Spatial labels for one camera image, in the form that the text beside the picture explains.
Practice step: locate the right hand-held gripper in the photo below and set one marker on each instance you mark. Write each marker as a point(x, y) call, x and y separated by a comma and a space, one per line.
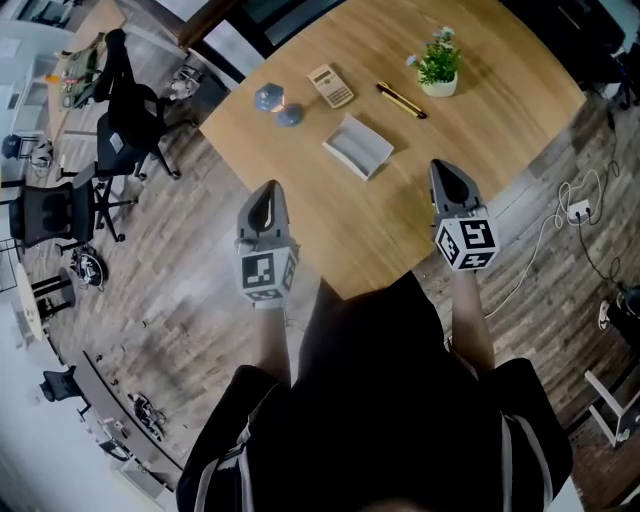
point(467, 240)

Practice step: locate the blue hexagonal box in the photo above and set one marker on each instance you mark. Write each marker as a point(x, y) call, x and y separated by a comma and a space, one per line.
point(290, 116)

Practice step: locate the white power strip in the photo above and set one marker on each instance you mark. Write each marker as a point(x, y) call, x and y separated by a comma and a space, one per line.
point(579, 210)

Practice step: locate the white grey device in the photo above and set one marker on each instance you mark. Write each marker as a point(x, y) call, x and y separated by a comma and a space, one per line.
point(184, 82)

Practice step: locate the person's right forearm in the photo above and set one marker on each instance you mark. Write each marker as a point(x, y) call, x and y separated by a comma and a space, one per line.
point(470, 325)

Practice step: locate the white rectangular tray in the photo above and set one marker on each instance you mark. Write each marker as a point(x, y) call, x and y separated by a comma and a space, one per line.
point(357, 145)

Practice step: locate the white metal frame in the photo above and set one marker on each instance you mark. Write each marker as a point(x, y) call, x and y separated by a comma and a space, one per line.
point(607, 405)

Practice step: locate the green work mat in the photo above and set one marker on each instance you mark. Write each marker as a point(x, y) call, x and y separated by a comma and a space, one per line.
point(80, 75)

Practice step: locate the yellow black utility knife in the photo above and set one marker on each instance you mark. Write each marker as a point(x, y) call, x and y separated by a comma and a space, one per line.
point(400, 100)

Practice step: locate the person's black shirt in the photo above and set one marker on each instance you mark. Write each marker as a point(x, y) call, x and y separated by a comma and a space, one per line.
point(380, 410)

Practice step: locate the long grey desk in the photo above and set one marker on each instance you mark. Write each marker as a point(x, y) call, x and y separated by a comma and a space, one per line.
point(115, 405)

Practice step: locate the black mesh office chair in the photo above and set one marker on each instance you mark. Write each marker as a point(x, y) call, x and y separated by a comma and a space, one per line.
point(55, 215)

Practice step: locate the small black office chair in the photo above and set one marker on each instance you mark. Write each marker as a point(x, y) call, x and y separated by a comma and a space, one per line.
point(60, 385)

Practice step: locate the person's left forearm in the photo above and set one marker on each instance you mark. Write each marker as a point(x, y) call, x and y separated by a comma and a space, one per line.
point(272, 345)

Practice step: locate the small potted green plant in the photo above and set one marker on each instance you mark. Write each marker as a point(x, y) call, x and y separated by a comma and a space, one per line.
point(439, 70)

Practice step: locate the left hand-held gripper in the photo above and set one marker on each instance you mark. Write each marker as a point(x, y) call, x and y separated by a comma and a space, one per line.
point(260, 272)

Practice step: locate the beige calculator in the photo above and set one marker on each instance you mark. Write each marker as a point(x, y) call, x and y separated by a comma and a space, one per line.
point(330, 86)

